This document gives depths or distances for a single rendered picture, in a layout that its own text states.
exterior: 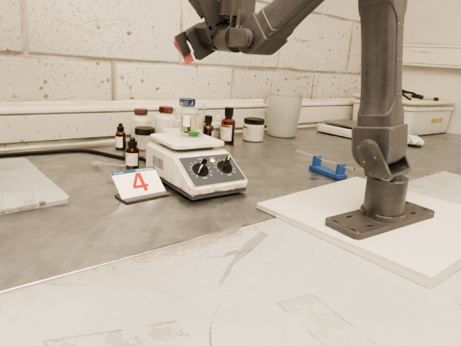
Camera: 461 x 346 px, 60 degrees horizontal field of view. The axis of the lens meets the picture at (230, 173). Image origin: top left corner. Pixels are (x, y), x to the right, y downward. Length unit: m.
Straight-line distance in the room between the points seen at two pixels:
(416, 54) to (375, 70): 1.47
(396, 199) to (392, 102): 0.15
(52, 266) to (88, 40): 0.77
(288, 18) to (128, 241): 0.46
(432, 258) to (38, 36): 0.98
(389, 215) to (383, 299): 0.19
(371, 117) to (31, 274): 0.51
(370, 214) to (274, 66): 1.02
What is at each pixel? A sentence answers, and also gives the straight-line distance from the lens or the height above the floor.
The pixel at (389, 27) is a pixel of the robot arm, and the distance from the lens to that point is 0.65.
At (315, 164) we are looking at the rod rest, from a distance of 1.03.
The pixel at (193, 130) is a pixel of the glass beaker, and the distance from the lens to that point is 0.84.
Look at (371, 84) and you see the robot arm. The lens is 0.66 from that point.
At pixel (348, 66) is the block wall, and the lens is 1.97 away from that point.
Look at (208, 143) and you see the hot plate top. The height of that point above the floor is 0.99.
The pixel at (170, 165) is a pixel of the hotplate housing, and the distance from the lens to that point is 0.78.
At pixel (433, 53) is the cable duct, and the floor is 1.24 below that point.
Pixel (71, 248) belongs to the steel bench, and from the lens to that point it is 0.57.
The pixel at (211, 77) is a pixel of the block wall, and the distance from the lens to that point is 1.40.
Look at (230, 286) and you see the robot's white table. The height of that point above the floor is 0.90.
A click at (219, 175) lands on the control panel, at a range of 0.76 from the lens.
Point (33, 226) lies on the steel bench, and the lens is 0.65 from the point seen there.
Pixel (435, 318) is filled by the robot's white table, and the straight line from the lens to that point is 0.51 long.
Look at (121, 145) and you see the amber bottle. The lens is 1.10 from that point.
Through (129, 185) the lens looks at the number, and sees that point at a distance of 0.75.
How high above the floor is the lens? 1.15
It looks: 16 degrees down
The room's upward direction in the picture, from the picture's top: 4 degrees clockwise
